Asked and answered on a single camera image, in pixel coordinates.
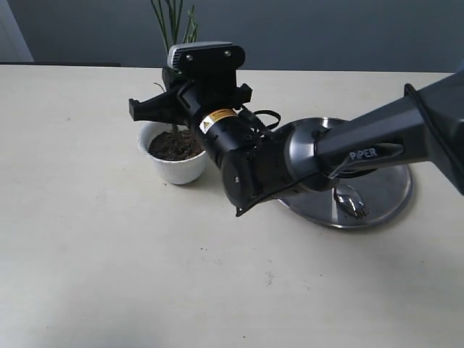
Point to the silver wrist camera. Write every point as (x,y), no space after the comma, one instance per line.
(175,51)

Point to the artificial red anthurium flower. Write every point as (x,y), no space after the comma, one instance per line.
(179,30)

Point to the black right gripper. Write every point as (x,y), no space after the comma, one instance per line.
(212,105)

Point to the round stainless steel plate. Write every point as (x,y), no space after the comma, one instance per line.
(386,192)

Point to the white flower pot with soil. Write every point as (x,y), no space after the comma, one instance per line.
(177,158)

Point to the metal spork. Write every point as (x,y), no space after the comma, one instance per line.
(350,200)

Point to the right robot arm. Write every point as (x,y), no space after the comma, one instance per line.
(258,162)

